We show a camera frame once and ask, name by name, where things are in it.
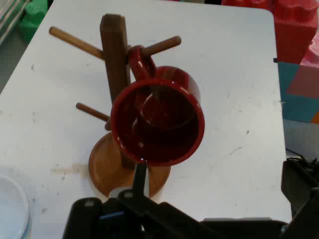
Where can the green foam building block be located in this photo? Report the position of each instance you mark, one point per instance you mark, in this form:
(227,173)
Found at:
(33,17)

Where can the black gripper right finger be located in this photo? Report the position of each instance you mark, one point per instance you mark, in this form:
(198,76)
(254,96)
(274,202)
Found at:
(302,189)

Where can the white round plate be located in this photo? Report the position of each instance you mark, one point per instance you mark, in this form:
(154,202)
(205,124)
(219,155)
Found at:
(11,211)

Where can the orange foam building block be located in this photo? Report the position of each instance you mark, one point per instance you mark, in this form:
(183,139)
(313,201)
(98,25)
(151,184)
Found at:
(315,117)

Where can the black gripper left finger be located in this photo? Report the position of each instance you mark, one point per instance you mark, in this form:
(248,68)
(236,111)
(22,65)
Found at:
(112,221)

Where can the wooden mug tree stand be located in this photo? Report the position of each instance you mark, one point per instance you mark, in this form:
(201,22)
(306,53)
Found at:
(113,57)

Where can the pink foam building block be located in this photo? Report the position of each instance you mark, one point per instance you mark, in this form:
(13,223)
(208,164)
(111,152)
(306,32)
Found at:
(309,77)

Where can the dark red ceramic mug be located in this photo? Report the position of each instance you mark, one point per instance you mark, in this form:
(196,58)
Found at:
(159,147)

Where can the teal foam building block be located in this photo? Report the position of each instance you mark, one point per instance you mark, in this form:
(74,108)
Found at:
(296,107)

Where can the red foam building block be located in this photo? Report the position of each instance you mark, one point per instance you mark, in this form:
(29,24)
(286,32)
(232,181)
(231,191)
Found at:
(291,32)

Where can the stacked white panels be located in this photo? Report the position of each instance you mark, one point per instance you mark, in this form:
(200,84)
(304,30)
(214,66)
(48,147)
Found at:
(8,17)

